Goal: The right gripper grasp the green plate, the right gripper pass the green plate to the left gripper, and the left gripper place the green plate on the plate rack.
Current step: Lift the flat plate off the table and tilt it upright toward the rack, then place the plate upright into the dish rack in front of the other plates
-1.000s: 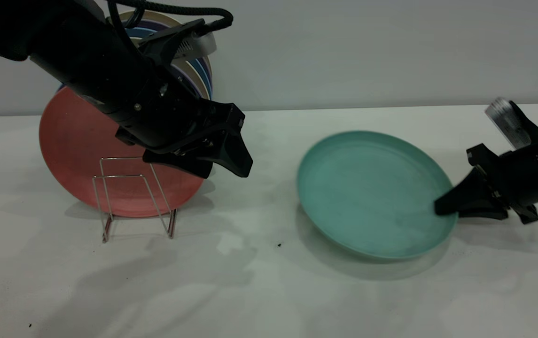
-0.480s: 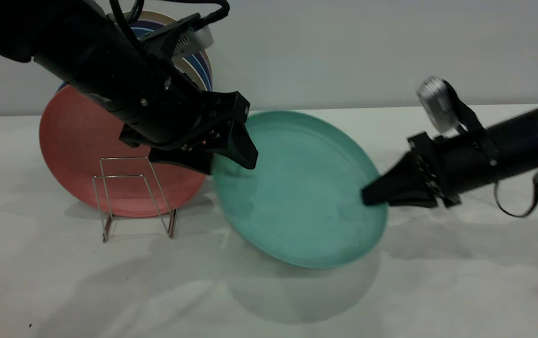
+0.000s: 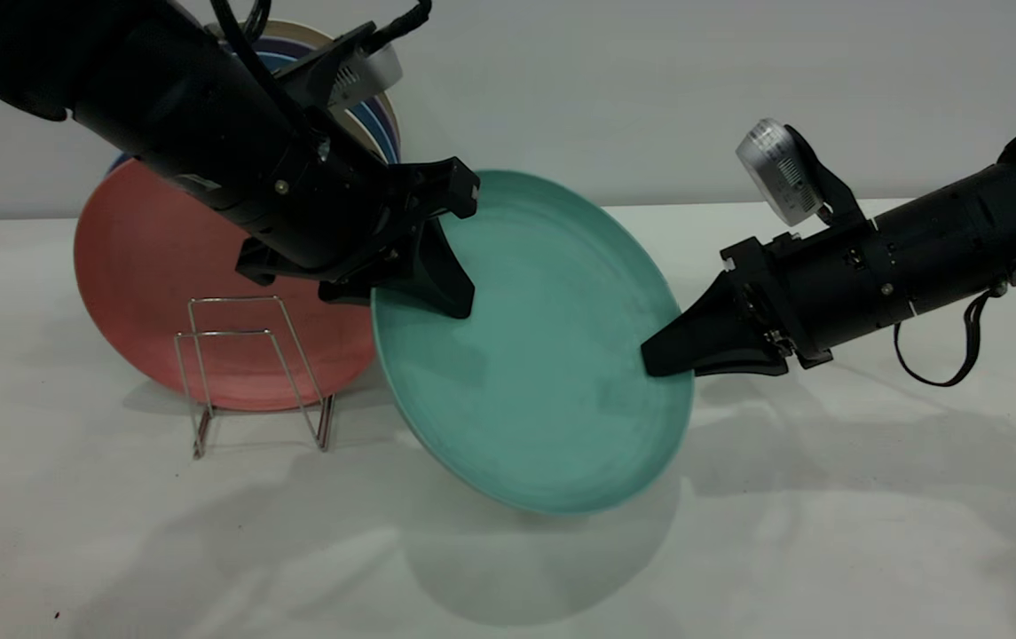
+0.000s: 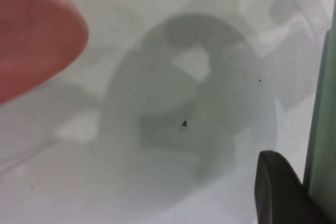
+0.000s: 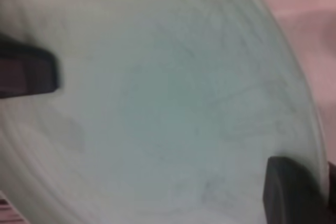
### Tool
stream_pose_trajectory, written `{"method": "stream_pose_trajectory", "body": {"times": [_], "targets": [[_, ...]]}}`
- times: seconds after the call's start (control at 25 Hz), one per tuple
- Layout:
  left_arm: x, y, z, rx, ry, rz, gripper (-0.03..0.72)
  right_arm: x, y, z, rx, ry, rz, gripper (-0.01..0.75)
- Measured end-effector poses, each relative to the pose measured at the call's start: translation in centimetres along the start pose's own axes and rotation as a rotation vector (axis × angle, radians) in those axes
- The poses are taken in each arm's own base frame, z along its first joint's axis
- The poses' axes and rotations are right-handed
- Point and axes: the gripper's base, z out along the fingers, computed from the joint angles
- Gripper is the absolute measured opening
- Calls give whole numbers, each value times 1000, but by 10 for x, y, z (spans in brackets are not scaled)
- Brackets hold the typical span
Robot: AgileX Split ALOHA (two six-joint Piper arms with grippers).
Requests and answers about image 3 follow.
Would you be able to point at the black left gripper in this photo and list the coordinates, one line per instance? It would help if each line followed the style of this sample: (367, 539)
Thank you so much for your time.
(366, 257)

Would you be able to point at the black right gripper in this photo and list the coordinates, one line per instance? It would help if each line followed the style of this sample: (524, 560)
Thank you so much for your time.
(774, 284)

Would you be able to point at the green round plate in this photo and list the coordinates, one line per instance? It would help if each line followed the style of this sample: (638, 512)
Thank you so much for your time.
(543, 373)

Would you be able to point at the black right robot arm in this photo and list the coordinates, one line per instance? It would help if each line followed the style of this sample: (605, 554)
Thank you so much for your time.
(942, 248)

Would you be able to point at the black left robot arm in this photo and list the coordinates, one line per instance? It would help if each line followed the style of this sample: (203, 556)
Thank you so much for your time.
(161, 89)

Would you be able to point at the pink round plate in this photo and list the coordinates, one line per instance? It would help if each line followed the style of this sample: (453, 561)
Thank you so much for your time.
(144, 284)

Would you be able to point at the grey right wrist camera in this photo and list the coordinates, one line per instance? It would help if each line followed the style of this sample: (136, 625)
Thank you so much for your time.
(778, 173)

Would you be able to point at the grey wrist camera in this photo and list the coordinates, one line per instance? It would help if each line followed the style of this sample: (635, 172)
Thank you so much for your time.
(366, 73)
(778, 173)

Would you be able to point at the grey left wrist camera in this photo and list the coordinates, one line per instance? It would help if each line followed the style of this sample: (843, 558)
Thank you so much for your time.
(366, 73)

